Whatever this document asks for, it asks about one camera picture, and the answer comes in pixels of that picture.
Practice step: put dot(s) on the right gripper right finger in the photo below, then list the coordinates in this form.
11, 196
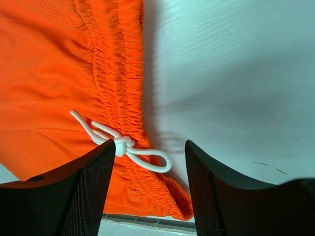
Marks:
228, 203

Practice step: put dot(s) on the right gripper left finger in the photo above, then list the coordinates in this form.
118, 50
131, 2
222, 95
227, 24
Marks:
66, 201

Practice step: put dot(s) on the orange shorts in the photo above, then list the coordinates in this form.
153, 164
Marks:
58, 56

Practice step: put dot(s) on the aluminium rail frame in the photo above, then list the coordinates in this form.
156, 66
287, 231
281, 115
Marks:
158, 222

